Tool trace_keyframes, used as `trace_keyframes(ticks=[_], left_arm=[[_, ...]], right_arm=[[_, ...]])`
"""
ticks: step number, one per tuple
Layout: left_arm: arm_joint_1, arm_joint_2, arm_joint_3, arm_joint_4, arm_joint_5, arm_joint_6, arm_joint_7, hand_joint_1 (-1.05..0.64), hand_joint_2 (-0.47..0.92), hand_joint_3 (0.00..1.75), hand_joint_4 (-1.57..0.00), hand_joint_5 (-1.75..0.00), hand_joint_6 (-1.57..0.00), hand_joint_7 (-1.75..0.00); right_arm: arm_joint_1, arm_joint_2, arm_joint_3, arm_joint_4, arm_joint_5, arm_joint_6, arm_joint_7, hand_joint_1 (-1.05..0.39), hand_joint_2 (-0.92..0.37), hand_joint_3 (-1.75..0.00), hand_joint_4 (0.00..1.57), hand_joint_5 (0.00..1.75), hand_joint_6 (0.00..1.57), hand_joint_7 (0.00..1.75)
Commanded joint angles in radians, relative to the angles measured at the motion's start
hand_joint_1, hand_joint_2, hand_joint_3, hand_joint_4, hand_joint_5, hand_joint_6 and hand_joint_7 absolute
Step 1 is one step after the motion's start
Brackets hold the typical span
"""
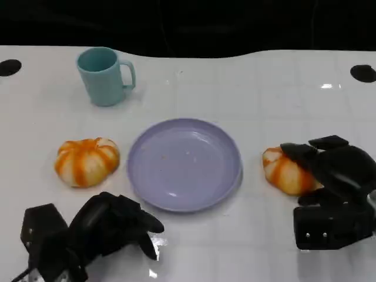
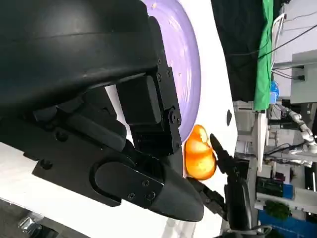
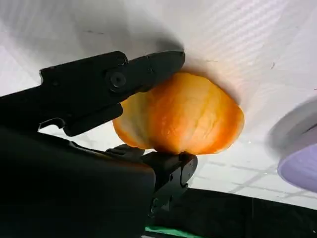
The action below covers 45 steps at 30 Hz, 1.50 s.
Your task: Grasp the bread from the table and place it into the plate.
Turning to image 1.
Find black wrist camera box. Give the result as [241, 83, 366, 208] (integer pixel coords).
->
[19, 203, 70, 254]
[293, 202, 374, 251]

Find black table cable hole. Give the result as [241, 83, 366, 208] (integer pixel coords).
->
[0, 59, 22, 77]
[350, 65, 376, 83]

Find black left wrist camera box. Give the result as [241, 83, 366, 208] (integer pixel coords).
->
[19, 203, 70, 254]

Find pale green mug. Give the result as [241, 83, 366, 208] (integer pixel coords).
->
[76, 46, 137, 107]

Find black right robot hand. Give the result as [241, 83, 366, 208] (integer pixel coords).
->
[280, 135, 376, 207]

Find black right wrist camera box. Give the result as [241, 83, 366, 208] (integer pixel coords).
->
[293, 202, 374, 251]

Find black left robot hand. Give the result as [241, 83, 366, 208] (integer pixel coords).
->
[69, 192, 165, 265]

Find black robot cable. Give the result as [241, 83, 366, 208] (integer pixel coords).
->
[13, 266, 36, 282]

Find lilac plate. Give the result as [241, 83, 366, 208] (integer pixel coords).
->
[127, 117, 243, 213]

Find orange white toy bread roll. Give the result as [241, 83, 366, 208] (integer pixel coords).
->
[54, 137, 120, 189]
[261, 146, 324, 197]

